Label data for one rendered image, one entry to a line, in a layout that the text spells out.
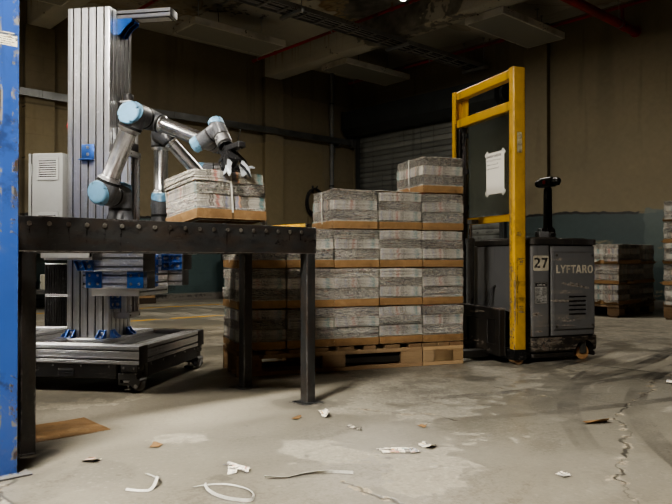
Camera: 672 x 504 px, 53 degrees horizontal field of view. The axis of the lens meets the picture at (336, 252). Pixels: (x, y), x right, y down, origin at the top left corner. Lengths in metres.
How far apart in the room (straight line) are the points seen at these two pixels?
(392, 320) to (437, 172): 0.96
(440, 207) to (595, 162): 6.32
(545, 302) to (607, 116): 6.21
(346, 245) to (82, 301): 1.50
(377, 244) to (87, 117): 1.78
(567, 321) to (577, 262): 0.39
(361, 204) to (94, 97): 1.60
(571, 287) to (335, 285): 1.58
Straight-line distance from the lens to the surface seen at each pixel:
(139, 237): 2.64
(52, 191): 4.00
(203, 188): 3.10
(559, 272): 4.59
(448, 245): 4.31
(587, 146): 10.53
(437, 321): 4.28
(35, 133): 10.28
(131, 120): 3.48
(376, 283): 4.07
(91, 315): 3.93
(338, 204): 4.00
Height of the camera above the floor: 0.65
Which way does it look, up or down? 1 degrees up
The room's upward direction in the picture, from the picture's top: straight up
